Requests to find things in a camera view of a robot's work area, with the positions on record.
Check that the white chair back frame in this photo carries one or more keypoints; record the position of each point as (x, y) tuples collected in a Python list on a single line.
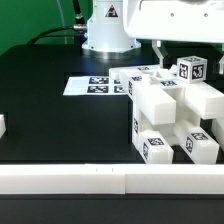
[(204, 100)]

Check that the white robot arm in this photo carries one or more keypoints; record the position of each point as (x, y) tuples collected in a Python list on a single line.
[(116, 25)]

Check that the white chair seat part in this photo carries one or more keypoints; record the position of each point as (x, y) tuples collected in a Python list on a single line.
[(166, 130)]

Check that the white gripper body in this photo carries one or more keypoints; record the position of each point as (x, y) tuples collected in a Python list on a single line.
[(175, 20)]

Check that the white tagged block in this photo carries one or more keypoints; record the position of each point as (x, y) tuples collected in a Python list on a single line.
[(191, 69)]

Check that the white part edge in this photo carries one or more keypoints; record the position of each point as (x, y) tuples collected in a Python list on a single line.
[(2, 125), (218, 131)]

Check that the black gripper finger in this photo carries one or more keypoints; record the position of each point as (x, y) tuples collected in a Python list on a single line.
[(221, 63), (157, 47)]

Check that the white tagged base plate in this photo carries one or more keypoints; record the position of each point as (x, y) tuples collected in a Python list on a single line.
[(92, 85)]

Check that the white front rail barrier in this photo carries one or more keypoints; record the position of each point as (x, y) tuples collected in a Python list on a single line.
[(112, 179)]

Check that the white part left edge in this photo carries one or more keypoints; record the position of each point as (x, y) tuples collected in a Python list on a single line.
[(2, 125)]

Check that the white part right edge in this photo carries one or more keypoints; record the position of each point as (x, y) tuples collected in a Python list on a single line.
[(218, 131)]

